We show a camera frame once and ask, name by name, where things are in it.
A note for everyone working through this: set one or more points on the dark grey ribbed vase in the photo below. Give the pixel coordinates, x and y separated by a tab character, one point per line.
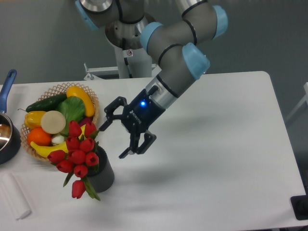
102	179

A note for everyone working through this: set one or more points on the cream round disc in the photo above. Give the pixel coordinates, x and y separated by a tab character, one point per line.
53	122

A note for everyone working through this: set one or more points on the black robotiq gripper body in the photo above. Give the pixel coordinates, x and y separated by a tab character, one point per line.
141	112

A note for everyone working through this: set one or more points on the orange fruit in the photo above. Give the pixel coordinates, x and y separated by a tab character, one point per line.
39	137

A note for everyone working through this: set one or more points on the dark pot with blue handle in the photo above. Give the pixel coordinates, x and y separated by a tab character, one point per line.
10	141

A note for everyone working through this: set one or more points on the woven wicker basket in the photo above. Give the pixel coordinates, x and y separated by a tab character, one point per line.
53	91

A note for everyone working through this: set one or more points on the yellow bell pepper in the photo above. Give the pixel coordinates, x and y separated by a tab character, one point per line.
33	119

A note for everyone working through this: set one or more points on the green leafy vegetable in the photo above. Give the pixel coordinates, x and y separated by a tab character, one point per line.
72	108

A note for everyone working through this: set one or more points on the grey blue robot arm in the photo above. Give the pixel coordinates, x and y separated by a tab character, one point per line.
173	48

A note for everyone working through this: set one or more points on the white folded cloth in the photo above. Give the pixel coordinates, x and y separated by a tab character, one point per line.
15	197

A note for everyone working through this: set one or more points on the purple eggplant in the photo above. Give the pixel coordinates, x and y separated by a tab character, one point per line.
85	120

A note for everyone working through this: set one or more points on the yellow banana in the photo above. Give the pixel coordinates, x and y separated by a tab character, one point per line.
44	151

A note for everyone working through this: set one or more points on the black device at table edge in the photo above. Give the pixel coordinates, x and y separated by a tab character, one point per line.
300	206

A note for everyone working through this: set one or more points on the white frame at right edge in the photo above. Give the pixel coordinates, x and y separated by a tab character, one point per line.
299	108

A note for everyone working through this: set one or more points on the red tulip bouquet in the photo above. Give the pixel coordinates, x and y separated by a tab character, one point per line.
79	159

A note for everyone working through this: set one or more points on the yellow squash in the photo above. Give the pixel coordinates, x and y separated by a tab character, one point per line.
80	93

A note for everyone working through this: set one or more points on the green cucumber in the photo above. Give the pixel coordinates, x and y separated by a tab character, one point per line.
47	104

